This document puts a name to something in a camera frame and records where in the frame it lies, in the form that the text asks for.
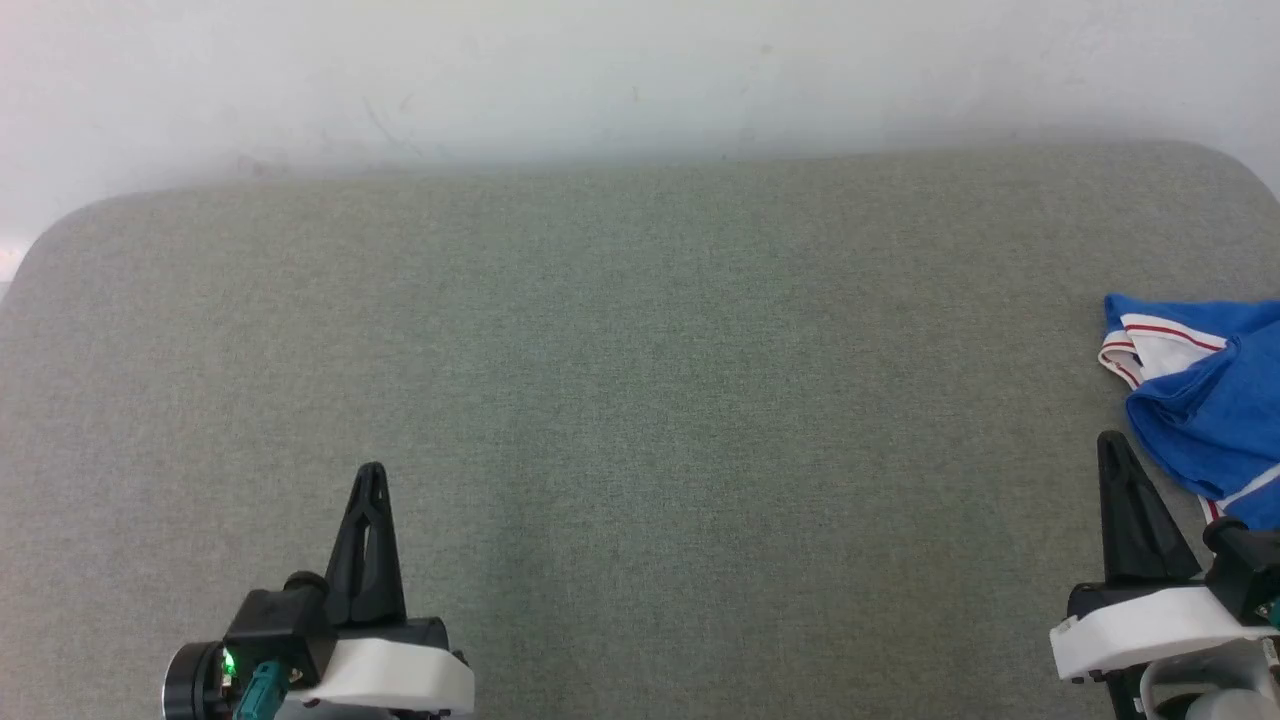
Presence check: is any teal left camera cable plug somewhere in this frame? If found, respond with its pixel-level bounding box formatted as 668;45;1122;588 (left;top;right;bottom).
234;659;293;720

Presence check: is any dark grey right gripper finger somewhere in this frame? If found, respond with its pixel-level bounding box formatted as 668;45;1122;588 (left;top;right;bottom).
1096;429;1152;587
1111;429;1202;584

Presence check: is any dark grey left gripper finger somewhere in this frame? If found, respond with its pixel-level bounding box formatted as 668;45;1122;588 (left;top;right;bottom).
324;461;372;627
365;461;408;624

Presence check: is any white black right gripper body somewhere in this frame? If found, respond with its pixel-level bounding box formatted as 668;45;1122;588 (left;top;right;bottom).
1049;579;1253;684

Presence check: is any blue white jersey number 23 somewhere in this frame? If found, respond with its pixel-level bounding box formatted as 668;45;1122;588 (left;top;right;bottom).
1097;292;1280;532

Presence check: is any grey fabric sofa cushion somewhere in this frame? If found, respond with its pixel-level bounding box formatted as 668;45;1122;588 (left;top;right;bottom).
0;140;1280;720

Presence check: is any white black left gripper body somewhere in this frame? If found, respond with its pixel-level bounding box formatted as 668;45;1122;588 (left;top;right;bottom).
289;617;477;717

